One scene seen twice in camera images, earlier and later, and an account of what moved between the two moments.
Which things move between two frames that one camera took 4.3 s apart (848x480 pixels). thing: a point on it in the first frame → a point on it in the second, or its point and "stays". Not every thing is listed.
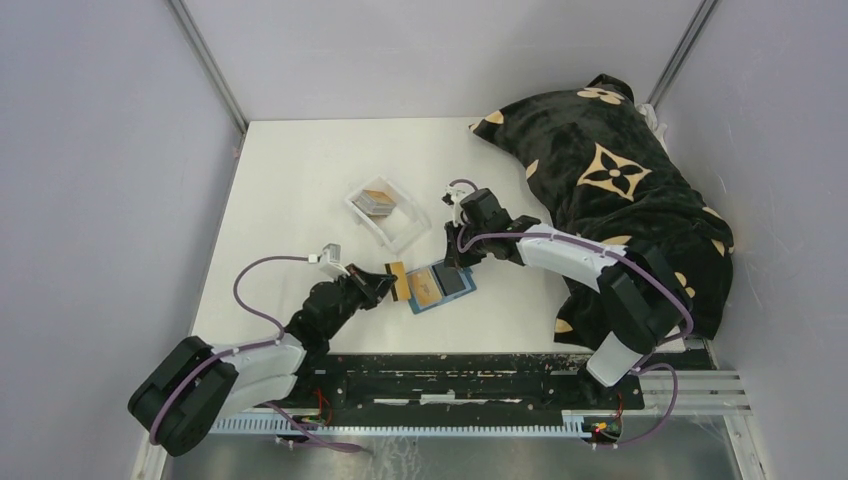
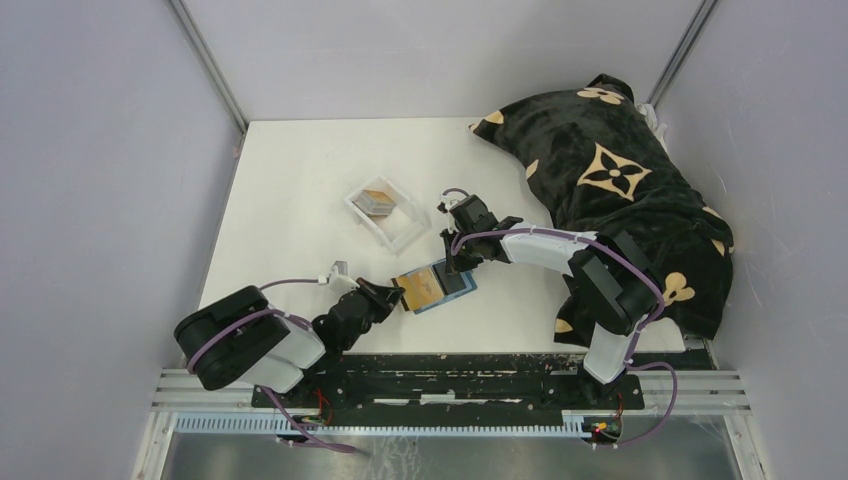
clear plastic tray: x=399 y=229 stays
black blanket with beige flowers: x=597 y=167 stays
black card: x=449 y=278 stays
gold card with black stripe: x=400 y=288 → x=421 y=286
